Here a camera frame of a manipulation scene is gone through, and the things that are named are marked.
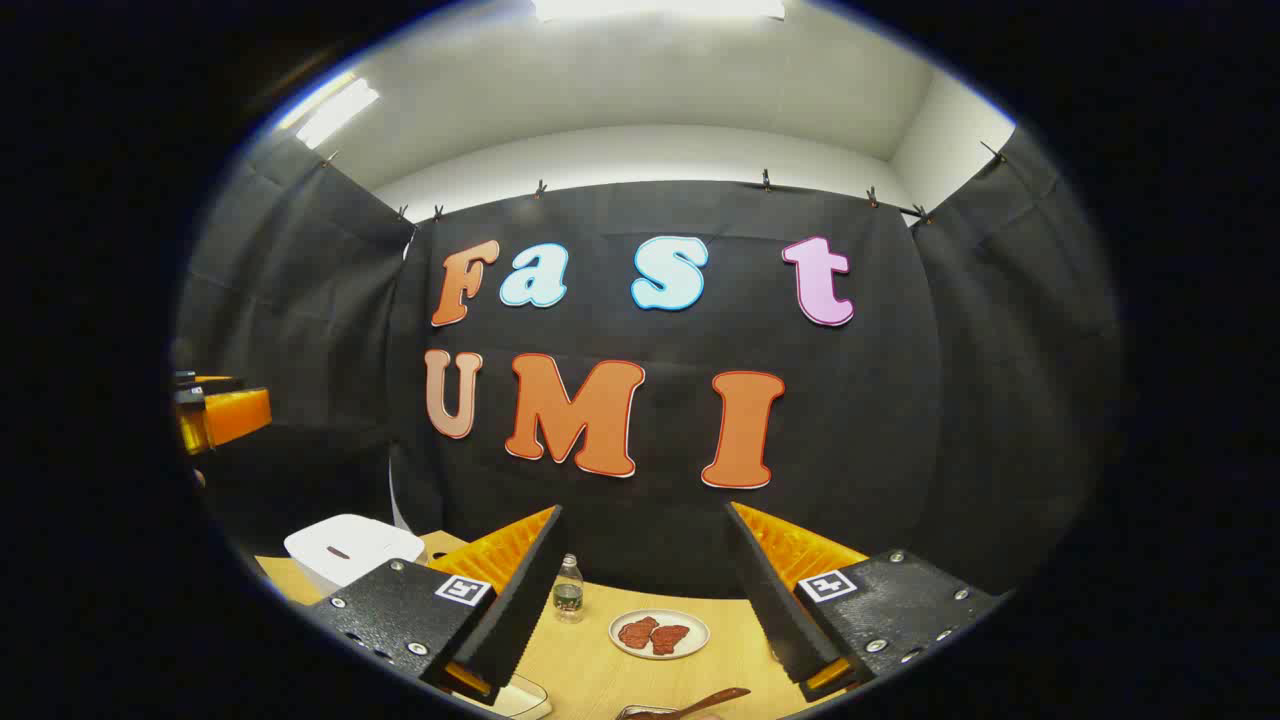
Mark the brown wooden spoon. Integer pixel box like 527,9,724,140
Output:
625,687,751,720

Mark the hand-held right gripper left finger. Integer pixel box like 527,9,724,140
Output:
305,505,566,706

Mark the clear plastic rice container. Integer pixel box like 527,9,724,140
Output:
480,675,553,720

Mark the white round plate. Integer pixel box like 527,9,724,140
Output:
609,609,711,661

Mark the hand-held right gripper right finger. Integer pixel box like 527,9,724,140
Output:
725,502,1006,703

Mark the ceiling light panel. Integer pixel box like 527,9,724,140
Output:
275,72,381,151

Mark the clear plastic water bottle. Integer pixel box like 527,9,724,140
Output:
553,553,585,624

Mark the white rice cooker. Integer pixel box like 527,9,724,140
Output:
284,514,429,598

